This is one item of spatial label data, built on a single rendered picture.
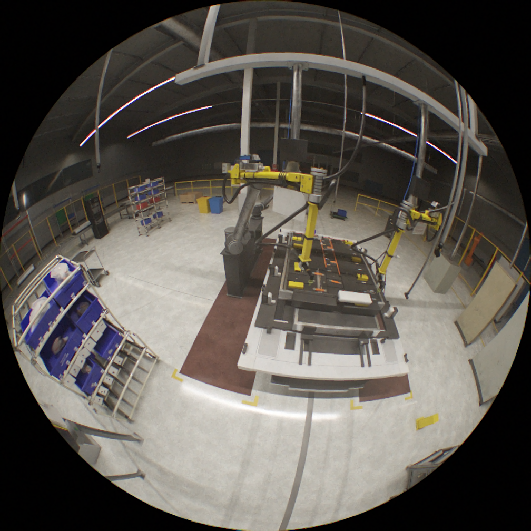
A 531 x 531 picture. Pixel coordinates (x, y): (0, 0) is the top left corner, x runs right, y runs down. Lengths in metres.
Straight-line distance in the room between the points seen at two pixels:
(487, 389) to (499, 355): 0.74
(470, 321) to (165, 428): 6.08
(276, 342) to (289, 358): 0.20
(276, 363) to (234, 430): 1.13
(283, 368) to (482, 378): 4.63
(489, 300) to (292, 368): 4.64
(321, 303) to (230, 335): 1.50
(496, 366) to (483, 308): 1.41
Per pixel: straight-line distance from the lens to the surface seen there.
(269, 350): 1.51
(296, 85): 1.73
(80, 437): 1.73
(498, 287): 4.96
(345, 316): 1.72
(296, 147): 1.47
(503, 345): 4.82
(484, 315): 5.06
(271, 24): 11.14
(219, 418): 2.25
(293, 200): 1.31
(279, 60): 1.87
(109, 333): 2.39
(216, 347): 2.50
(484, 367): 5.01
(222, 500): 2.53
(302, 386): 1.88
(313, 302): 1.56
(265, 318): 1.64
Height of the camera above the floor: 2.21
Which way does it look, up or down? 36 degrees down
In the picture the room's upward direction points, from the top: 3 degrees clockwise
